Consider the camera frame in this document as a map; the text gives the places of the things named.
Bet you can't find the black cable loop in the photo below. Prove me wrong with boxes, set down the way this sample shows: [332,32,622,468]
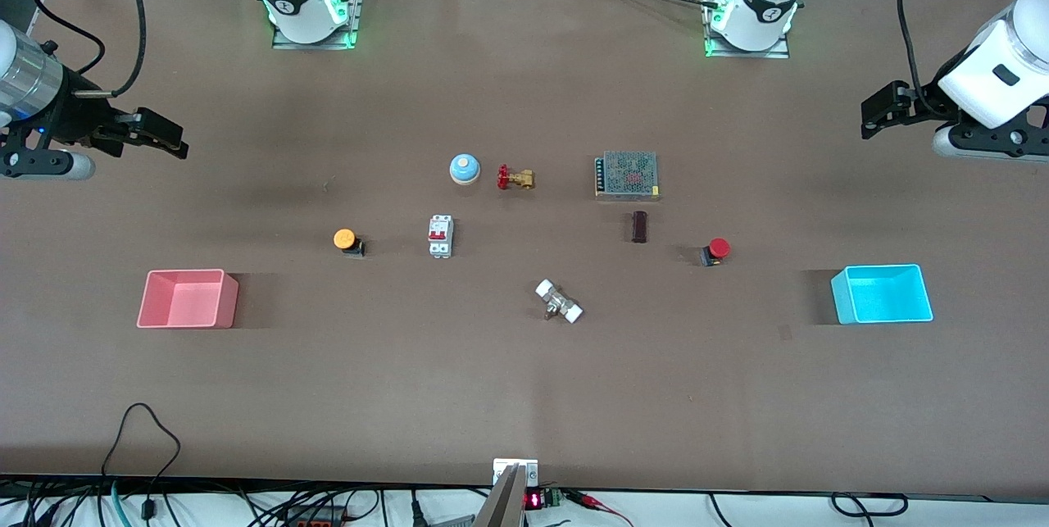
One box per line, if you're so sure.
[830,492,909,518]

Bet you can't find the cyan plastic box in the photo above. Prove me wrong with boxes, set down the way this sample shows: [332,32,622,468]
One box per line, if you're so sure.
[830,263,935,325]

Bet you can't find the black looped table cable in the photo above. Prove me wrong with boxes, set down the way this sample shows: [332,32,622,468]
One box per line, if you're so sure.
[100,402,183,527]

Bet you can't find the silver valve white ends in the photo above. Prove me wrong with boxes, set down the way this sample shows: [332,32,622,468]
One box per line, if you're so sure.
[534,279,585,325]

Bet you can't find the white red circuit breaker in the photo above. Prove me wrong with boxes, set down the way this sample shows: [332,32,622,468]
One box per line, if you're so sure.
[427,215,455,259]

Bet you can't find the metal mesh power supply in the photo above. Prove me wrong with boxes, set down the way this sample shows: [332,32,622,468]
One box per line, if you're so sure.
[594,151,663,202]

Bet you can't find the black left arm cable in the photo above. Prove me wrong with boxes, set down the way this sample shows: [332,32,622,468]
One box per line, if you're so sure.
[897,0,945,116]

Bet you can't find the teal cable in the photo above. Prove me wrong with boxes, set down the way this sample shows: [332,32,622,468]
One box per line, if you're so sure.
[109,479,134,527]

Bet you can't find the red alligator clip lead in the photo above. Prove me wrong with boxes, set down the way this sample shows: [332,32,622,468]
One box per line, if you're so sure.
[564,489,636,527]

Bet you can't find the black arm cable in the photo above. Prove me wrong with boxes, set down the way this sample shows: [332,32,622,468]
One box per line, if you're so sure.
[897,0,945,116]
[30,0,148,98]

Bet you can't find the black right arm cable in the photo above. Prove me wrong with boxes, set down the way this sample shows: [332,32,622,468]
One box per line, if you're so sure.
[30,0,148,98]

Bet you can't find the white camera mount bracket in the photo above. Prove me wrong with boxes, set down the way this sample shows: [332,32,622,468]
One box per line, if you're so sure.
[492,457,540,488]

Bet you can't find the pink plastic box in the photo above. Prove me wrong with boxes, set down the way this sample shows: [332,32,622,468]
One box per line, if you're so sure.
[136,268,240,330]

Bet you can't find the grey camera pole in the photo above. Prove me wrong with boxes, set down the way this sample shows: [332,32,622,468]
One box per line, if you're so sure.
[473,464,526,527]

